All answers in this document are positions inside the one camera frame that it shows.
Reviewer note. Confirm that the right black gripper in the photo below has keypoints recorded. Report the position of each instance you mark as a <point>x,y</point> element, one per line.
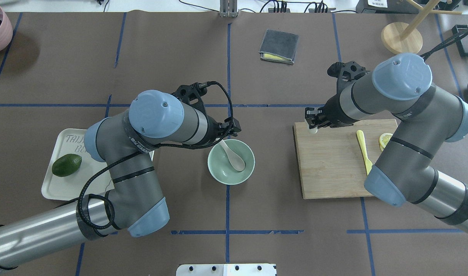
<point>332,114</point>

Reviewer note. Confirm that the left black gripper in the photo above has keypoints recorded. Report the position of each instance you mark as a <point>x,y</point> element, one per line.
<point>214,128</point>

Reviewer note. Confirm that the white ceramic spoon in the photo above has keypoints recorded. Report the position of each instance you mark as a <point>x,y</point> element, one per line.
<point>235,160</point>

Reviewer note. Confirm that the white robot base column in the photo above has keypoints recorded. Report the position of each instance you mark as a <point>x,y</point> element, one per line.
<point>235,269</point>

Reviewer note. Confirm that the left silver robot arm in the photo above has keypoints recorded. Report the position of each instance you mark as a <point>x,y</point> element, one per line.
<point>126,194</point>

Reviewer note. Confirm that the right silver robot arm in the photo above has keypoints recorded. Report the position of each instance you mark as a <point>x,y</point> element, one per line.
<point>429,116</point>

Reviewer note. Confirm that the mint green bowl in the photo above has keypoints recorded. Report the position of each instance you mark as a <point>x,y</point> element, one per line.
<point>222,170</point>

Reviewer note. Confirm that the wooden cutting board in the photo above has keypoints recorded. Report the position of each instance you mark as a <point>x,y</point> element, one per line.
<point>330,161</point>

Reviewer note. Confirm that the yellow plastic knife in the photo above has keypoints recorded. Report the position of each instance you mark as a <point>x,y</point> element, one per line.
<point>363,147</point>

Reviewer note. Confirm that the lemon slice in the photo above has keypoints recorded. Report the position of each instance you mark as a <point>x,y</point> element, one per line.
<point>384,140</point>

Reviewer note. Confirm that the grey yellow sponge cloth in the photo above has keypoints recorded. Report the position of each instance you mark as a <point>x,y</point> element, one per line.
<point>278,46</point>

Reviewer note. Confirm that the wooden mug tree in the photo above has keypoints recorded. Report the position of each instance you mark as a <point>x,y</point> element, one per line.
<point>400,37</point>

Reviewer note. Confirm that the white rectangular tray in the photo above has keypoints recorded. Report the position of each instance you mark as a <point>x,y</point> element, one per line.
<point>69,141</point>

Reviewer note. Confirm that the green avocado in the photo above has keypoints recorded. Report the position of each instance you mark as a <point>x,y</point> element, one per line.
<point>66,165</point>

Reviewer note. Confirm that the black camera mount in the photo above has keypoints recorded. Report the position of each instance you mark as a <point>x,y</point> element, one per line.
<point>346,74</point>

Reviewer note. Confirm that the aluminium frame post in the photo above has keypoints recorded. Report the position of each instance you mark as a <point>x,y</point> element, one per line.
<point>228,8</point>

